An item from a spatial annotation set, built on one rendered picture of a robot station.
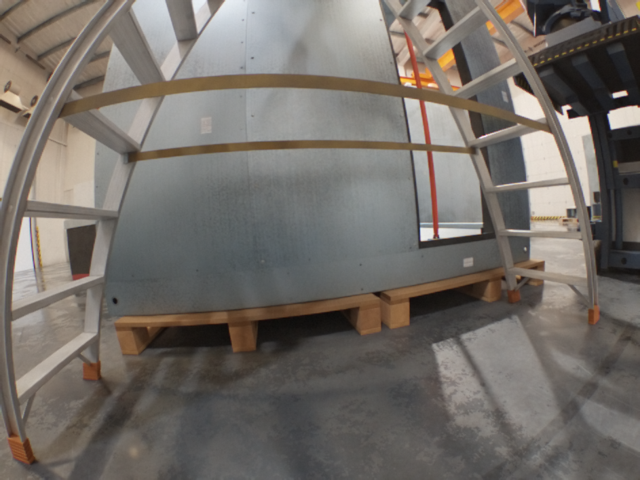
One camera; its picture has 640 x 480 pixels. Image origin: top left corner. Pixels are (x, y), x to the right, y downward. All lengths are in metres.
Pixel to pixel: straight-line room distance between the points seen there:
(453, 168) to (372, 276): 4.81
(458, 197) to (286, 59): 4.95
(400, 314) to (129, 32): 1.44
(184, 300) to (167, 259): 0.21
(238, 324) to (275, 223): 0.46
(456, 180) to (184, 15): 5.54
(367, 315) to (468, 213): 4.91
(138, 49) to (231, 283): 0.98
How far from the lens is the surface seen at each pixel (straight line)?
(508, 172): 1.92
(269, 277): 1.22
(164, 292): 1.34
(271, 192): 1.21
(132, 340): 1.39
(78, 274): 5.08
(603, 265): 2.42
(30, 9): 11.58
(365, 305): 1.22
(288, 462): 0.69
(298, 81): 0.52
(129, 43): 0.81
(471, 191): 6.00
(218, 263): 1.23
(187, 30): 1.08
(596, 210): 3.23
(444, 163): 5.89
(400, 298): 1.29
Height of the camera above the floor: 0.53
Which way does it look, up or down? 4 degrees down
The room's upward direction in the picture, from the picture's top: 5 degrees counter-clockwise
